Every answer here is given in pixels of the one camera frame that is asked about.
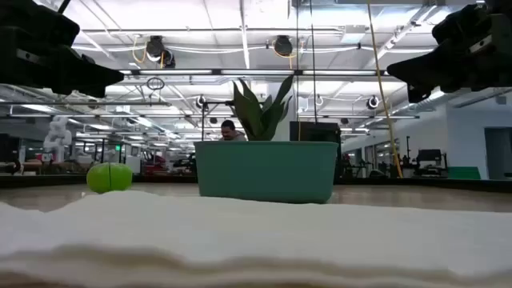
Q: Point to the red cart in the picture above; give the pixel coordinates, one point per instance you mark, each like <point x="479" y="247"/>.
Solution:
<point x="154" y="164"/>

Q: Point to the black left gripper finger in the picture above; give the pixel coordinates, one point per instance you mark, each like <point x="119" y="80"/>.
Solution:
<point x="84" y="90"/>
<point x="88" y="72"/>

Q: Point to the person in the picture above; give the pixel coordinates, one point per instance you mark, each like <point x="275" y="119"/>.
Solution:
<point x="230" y="132"/>

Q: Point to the teal plastic tupperware container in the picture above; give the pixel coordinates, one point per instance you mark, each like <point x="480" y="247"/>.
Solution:
<point x="266" y="172"/>

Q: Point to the small black ceiling reel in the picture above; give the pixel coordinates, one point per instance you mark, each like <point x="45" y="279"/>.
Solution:
<point x="201" y="102"/>
<point x="373" y="102"/>

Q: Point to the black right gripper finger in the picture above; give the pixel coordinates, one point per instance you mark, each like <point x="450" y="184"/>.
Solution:
<point x="432" y="66"/>
<point x="418" y="93"/>

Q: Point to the black metal stand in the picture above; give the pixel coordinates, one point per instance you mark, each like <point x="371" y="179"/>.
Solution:
<point x="202" y="120"/>

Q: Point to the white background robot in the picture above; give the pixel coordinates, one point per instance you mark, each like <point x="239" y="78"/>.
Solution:
<point x="58" y="138"/>

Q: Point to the green toy lime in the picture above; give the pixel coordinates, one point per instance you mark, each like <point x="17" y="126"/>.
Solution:
<point x="100" y="178"/>

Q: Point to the black background robot arm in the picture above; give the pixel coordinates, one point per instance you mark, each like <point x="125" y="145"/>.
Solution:
<point x="186" y="164"/>

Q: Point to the green box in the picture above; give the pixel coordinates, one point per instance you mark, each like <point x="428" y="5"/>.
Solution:
<point x="464" y="173"/>

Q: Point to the snake plant in white pot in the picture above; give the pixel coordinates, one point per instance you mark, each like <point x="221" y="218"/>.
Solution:
<point x="256" y="116"/>

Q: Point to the black equipment cart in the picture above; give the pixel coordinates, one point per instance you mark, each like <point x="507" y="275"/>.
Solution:
<point x="430" y="156"/>

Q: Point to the white folded cloth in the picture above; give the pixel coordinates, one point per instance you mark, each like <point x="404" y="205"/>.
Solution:
<point x="256" y="240"/>

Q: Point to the grey door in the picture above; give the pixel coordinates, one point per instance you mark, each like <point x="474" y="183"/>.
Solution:
<point x="498" y="152"/>

